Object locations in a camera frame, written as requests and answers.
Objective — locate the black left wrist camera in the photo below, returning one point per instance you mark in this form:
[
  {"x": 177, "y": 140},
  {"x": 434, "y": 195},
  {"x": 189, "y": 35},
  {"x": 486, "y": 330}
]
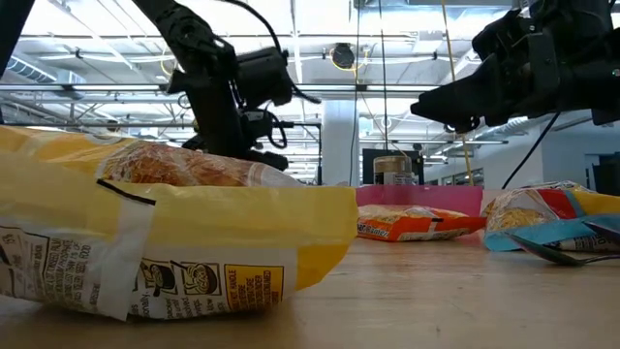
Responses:
[{"x": 264, "y": 75}]

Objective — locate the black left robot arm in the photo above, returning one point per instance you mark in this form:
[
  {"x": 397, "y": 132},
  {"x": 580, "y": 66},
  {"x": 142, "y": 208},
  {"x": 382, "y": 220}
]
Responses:
[{"x": 189, "y": 34}]

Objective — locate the iridescent purple spoon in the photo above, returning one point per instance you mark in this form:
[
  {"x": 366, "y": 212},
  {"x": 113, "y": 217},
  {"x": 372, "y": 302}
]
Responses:
[{"x": 547, "y": 253}]

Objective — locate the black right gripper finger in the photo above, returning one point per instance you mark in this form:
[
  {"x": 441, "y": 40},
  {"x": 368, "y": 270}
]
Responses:
[
  {"x": 465, "y": 97},
  {"x": 467, "y": 125}
]

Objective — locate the black background cabinet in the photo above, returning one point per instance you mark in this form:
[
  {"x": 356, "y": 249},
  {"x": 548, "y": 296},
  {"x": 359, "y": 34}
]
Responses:
[{"x": 608, "y": 174}]

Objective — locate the orange chicken ramen packet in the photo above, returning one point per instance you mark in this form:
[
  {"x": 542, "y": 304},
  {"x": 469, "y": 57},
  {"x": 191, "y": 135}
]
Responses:
[{"x": 416, "y": 225}]

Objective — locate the pink plastic bin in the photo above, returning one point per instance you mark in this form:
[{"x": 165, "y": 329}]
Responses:
[{"x": 436, "y": 199}]

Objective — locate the yellow creamy chicken ramen packet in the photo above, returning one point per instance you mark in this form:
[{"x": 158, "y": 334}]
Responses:
[{"x": 194, "y": 218}]

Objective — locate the yellow red blue ramen packet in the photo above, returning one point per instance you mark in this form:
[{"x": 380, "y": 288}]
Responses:
[{"x": 547, "y": 213}]

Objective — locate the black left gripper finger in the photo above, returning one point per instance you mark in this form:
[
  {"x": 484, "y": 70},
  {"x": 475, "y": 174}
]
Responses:
[{"x": 271, "y": 161}]

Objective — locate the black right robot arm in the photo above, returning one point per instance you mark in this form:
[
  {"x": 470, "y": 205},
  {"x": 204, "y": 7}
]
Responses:
[{"x": 591, "y": 82}]

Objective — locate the gold lid jar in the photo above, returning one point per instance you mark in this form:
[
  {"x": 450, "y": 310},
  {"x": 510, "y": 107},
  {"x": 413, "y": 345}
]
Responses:
[{"x": 392, "y": 167}]

